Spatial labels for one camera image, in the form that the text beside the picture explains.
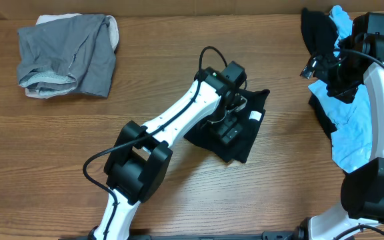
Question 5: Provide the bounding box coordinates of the black t-shirt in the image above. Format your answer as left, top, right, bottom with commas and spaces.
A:
185, 89, 270, 163

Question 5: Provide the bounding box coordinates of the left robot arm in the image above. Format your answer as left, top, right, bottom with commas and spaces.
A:
87, 61, 247, 239

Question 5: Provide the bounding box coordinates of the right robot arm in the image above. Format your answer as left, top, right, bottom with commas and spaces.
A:
288, 12, 384, 239

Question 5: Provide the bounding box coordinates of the light blue t-shirt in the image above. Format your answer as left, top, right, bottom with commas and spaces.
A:
319, 5, 384, 173

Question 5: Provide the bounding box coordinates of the white garment under grey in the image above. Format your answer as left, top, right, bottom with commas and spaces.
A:
36, 13, 119, 51

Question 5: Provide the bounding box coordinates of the folded grey shirt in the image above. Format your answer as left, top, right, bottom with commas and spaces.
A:
17, 14, 116, 99

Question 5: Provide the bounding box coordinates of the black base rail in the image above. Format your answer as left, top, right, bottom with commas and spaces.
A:
58, 231, 299, 240

